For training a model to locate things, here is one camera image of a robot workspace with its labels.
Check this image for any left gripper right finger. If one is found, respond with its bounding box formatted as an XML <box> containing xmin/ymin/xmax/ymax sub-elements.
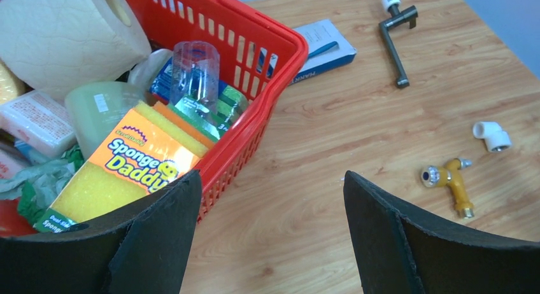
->
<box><xmin>343</xmin><ymin>171</ymin><xmax>539</xmax><ymax>293</ymax></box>

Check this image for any yellow brass tap valve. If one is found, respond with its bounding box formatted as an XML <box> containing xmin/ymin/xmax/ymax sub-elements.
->
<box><xmin>420</xmin><ymin>158</ymin><xmax>474</xmax><ymax>219</ymax></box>

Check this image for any grey blue razor box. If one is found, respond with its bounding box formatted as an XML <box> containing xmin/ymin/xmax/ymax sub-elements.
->
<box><xmin>290</xmin><ymin>18</ymin><xmax>357</xmax><ymax>84</ymax></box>

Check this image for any yellow orange snack packet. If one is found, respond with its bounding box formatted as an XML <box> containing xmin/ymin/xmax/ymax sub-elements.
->
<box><xmin>34</xmin><ymin>101</ymin><xmax>209</xmax><ymax>233</ymax></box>

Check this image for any pale green soap bottle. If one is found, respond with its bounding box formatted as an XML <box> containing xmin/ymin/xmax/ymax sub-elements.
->
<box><xmin>64</xmin><ymin>81</ymin><xmax>145</xmax><ymax>159</ymax></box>

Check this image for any pink white wrapped packet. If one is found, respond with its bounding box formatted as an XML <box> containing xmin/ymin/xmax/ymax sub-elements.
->
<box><xmin>1</xmin><ymin>90</ymin><xmax>76</xmax><ymax>158</ymax></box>

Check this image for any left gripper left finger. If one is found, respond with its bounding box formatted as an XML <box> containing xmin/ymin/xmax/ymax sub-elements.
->
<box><xmin>1</xmin><ymin>171</ymin><xmax>202</xmax><ymax>293</ymax></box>

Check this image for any dark grey metal faucet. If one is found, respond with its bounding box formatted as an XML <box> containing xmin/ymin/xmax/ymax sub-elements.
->
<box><xmin>378</xmin><ymin>4</ymin><xmax>419</xmax><ymax>90</ymax></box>

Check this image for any brown toilet paper roll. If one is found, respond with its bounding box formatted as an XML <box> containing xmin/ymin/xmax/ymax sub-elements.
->
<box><xmin>1</xmin><ymin>0</ymin><xmax>152</xmax><ymax>99</ymax></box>

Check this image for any green scrub sponge pack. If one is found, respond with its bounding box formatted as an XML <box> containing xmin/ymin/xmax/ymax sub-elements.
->
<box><xmin>168</xmin><ymin>80</ymin><xmax>249</xmax><ymax>143</ymax></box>

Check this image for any green crumpled plastic wrapper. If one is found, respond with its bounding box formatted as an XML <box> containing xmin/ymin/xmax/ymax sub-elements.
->
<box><xmin>1</xmin><ymin>144</ymin><xmax>85</xmax><ymax>225</ymax></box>

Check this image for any orange round sponge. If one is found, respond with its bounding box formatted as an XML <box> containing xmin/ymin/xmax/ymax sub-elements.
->
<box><xmin>1</xmin><ymin>62</ymin><xmax>25</xmax><ymax>104</ymax></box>

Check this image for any red plastic basket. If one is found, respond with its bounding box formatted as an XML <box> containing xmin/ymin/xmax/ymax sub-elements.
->
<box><xmin>0</xmin><ymin>0</ymin><xmax>309</xmax><ymax>238</ymax></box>

